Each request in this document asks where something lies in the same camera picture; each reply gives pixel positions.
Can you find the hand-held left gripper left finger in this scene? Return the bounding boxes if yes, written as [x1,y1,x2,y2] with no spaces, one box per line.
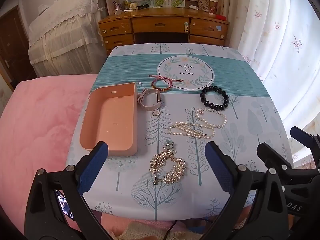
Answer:
[24,141,113,240]

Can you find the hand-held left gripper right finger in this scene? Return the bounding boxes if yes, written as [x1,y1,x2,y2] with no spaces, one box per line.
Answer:
[200,141,290,240]

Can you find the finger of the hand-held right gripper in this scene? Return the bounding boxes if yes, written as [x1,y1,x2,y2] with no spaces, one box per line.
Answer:
[257,142,302,180]
[290,126,320,160]

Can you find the pearl bracelet with red charm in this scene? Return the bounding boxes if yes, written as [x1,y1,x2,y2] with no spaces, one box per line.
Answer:
[195,107,227,129]

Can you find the pink plastic storage box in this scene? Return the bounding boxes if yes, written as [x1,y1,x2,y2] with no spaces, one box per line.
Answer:
[79,82,139,157]

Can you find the pale green flower hair clip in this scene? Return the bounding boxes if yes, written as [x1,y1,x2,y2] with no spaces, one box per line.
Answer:
[164,140,178,153]

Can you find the long pearl necklace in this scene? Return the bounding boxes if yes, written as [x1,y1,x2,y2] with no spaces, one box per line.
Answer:
[169,121,215,138]

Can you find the gold rhinestone hair comb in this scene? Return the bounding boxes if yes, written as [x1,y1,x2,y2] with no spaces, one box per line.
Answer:
[149,149,187,186]

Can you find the black bead bracelet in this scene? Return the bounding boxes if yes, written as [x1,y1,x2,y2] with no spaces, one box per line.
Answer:
[200,86,230,110]

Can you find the pink smart band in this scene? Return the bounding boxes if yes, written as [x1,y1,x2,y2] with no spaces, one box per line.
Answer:
[137,88,162,111]

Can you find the pink blanket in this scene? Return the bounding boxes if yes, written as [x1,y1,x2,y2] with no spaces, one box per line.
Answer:
[0,74,100,240]

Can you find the white leaf print curtain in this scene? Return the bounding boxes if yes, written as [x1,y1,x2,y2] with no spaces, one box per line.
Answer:
[235,0,320,168]

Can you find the tree print tablecloth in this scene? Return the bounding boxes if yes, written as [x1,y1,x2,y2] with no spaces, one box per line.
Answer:
[65,42,294,222]

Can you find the lace covered cabinet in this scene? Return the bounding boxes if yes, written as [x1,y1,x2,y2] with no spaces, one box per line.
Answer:
[27,0,108,77]

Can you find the brown wooden door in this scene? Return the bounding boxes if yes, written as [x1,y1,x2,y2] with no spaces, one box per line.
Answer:
[0,5,38,92]

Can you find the wooden desk with drawers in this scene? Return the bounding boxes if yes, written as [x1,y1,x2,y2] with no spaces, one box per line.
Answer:
[97,6,230,57]

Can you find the black cable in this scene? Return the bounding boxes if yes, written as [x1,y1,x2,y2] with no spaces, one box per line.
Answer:
[162,221,176,240]

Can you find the red gold braided bracelet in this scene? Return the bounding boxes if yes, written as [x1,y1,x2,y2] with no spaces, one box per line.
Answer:
[151,79,173,92]

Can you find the red cord bracelet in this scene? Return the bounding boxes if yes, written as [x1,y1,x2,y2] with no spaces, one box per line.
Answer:
[147,74,183,87]

